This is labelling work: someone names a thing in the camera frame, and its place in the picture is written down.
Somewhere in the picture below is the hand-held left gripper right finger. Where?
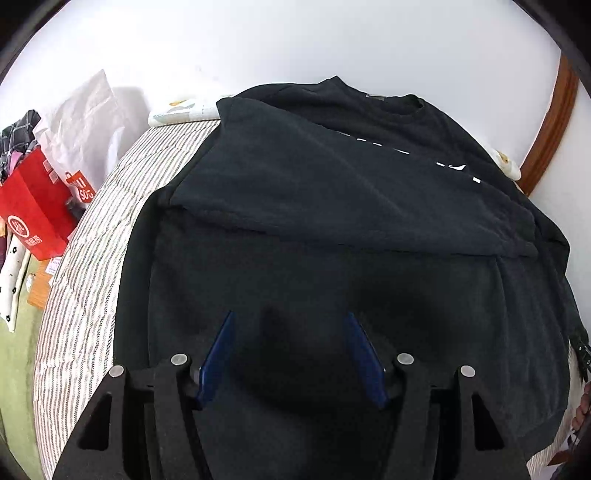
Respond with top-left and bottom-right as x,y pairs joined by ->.
344,313 -> 529,480

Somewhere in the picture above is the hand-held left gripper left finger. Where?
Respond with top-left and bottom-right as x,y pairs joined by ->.
52,311 -> 236,480

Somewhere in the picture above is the black sweatshirt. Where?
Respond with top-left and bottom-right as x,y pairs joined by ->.
113,76 -> 583,480

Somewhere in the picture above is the person's right hand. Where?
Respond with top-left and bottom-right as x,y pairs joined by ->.
571,382 -> 591,432

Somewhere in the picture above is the striped quilted bed cover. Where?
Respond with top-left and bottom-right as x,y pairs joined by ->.
33,117 -> 573,480

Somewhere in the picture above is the wooden board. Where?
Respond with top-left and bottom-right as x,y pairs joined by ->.
27,259 -> 52,311

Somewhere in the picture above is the green mat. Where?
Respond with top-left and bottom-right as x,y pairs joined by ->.
0,258 -> 47,462

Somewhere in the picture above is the white floral cloth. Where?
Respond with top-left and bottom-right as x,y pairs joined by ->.
0,231 -> 33,333

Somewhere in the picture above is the red paper bag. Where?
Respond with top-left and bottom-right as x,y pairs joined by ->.
0,145 -> 98,261

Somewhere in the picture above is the white printed bed sheet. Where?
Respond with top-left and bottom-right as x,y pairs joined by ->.
148,95 -> 522,182

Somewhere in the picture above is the white plastic bag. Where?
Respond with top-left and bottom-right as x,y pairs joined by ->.
32,69 -> 148,195

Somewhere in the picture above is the checked cloth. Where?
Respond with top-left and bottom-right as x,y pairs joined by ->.
0,110 -> 42,181

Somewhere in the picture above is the brown wooden door frame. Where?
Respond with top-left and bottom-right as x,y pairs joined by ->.
517,60 -> 580,197

